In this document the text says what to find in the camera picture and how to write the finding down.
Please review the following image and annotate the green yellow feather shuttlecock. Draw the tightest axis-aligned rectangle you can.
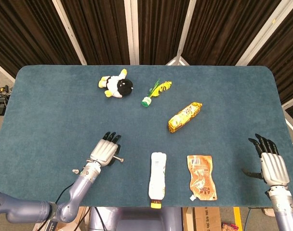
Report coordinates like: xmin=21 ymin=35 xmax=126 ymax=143
xmin=140 ymin=78 xmax=173 ymax=107

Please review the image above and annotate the blue felt table cover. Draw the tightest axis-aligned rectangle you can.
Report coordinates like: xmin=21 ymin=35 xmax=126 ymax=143
xmin=0 ymin=64 xmax=293 ymax=208

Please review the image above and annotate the black floor cable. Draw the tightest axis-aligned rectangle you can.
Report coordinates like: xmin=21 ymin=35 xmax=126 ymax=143
xmin=79 ymin=206 xmax=109 ymax=231

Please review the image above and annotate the white labelled drink bottle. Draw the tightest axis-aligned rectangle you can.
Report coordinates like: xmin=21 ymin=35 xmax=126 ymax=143
xmin=148 ymin=152 xmax=167 ymax=209

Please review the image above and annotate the blue grey robot torso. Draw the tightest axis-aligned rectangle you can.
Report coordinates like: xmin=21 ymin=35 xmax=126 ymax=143
xmin=88 ymin=206 xmax=183 ymax=231

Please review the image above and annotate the orange spout pouch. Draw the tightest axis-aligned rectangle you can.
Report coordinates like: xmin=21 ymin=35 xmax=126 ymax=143
xmin=186 ymin=154 xmax=218 ymax=202

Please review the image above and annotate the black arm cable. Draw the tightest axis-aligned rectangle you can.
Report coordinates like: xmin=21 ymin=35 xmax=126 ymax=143
xmin=54 ymin=181 xmax=76 ymax=205

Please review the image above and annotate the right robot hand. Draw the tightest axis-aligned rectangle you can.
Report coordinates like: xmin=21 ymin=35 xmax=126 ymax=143
xmin=242 ymin=133 xmax=291 ymax=187

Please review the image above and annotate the white blue printed box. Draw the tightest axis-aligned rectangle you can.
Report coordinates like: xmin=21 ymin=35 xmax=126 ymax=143
xmin=32 ymin=220 xmax=58 ymax=231

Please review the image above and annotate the brown cardboard box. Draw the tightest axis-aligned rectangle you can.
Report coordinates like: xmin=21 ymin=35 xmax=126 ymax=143
xmin=182 ymin=206 xmax=222 ymax=231

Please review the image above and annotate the golden snack package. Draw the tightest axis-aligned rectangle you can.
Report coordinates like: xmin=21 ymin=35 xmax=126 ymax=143
xmin=168 ymin=102 xmax=203 ymax=134

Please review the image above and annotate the colourful snack packet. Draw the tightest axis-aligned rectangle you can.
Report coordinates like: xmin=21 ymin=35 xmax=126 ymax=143
xmin=221 ymin=222 xmax=239 ymax=231

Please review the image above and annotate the black white yellow plush toy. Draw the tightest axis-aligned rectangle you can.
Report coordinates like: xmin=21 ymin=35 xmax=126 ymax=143
xmin=97 ymin=68 xmax=134 ymax=98

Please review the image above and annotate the dark brown pleated curtain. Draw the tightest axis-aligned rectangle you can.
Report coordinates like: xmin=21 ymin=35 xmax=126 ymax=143
xmin=182 ymin=0 xmax=281 ymax=66
xmin=0 ymin=0 xmax=81 ymax=77
xmin=138 ymin=0 xmax=190 ymax=65
xmin=247 ymin=0 xmax=293 ymax=104
xmin=61 ymin=0 xmax=131 ymax=65

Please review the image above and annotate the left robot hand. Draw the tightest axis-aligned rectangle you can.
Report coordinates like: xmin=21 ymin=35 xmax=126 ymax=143
xmin=90 ymin=131 xmax=122 ymax=167

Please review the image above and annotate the white partition frame post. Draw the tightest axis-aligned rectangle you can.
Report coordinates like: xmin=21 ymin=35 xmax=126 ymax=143
xmin=0 ymin=59 xmax=16 ymax=84
xmin=281 ymin=93 xmax=293 ymax=154
xmin=235 ymin=0 xmax=289 ymax=66
xmin=124 ymin=0 xmax=140 ymax=65
xmin=165 ymin=0 xmax=197 ymax=66
xmin=52 ymin=0 xmax=87 ymax=65

